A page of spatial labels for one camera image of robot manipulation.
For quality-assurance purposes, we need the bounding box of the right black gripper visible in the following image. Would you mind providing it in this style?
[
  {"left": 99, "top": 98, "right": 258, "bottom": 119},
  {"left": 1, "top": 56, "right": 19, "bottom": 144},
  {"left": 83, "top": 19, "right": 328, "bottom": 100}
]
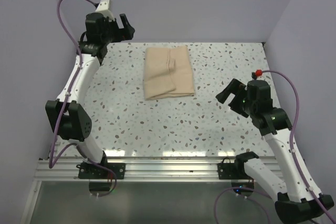
[{"left": 216, "top": 78, "right": 256, "bottom": 118}]

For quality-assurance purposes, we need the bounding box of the beige cloth wrap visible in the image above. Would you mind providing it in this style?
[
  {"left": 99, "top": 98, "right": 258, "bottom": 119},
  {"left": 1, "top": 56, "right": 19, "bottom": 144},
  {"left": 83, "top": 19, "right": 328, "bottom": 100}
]
[{"left": 143, "top": 46, "right": 195, "bottom": 100}]

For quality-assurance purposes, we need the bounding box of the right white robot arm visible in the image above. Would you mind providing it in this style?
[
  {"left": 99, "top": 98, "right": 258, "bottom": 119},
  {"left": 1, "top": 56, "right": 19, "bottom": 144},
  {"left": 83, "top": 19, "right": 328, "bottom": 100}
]
[{"left": 216, "top": 79, "right": 334, "bottom": 223}]

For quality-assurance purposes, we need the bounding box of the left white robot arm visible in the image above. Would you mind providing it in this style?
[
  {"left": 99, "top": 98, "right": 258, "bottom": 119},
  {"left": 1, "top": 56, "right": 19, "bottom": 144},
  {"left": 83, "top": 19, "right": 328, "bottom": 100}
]
[{"left": 45, "top": 12, "right": 135, "bottom": 178}]

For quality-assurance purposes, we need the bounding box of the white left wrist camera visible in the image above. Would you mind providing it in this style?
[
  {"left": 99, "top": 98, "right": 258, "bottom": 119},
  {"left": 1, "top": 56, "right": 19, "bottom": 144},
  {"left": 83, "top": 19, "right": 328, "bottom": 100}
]
[{"left": 95, "top": 0, "right": 115, "bottom": 21}]

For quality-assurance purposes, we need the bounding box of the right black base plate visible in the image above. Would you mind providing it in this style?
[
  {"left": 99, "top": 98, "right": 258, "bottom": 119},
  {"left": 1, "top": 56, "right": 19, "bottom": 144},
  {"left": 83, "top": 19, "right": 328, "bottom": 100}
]
[{"left": 217, "top": 157, "right": 252, "bottom": 180}]

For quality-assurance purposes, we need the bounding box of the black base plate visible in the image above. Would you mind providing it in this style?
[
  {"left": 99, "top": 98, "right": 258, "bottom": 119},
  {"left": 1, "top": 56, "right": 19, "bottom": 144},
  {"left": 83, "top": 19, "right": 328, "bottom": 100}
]
[
  {"left": 217, "top": 157, "right": 252, "bottom": 180},
  {"left": 76, "top": 162, "right": 126, "bottom": 179}
]

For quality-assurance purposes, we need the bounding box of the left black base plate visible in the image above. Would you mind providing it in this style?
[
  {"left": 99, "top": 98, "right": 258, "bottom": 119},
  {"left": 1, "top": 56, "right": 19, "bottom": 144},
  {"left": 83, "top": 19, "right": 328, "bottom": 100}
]
[{"left": 76, "top": 162, "right": 126, "bottom": 179}]

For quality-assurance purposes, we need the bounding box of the aluminium mounting rail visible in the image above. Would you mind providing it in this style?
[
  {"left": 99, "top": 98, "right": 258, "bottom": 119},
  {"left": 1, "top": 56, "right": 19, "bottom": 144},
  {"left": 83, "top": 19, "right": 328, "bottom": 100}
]
[{"left": 34, "top": 157, "right": 289, "bottom": 183}]

